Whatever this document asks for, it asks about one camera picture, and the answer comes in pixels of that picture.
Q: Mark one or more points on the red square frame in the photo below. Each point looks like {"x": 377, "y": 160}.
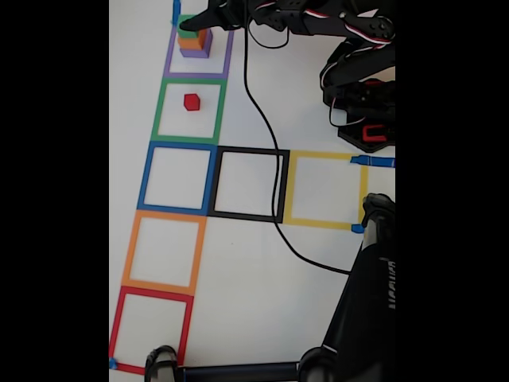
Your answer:
{"x": 153, "y": 293}

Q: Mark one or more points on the small red cube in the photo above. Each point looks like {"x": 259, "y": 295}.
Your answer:
{"x": 191, "y": 102}

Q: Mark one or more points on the green square frame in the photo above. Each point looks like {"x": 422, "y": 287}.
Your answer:
{"x": 185, "y": 139}

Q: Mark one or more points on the green square block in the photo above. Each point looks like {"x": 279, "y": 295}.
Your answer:
{"x": 187, "y": 35}

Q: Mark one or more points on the orange square frame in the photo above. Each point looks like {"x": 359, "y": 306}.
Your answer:
{"x": 159, "y": 287}

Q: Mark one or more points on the orange square block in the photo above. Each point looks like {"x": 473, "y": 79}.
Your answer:
{"x": 191, "y": 43}

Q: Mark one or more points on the blue square frame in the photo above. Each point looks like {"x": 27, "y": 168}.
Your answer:
{"x": 175, "y": 209}

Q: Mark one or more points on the black square frame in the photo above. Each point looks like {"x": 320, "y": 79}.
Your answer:
{"x": 246, "y": 217}

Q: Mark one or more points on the purple square frame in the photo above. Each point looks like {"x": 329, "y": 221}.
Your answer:
{"x": 196, "y": 75}

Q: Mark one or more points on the black tripod stand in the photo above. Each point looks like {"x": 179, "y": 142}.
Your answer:
{"x": 358, "y": 318}

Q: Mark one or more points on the blue tape strip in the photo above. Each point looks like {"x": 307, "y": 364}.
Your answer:
{"x": 113, "y": 363}
{"x": 357, "y": 228}
{"x": 378, "y": 162}
{"x": 176, "y": 8}

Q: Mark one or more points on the large purple square block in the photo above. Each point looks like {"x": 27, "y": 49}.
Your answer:
{"x": 194, "y": 53}

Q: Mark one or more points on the yellow square frame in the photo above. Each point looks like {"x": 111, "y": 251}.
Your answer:
{"x": 318, "y": 224}

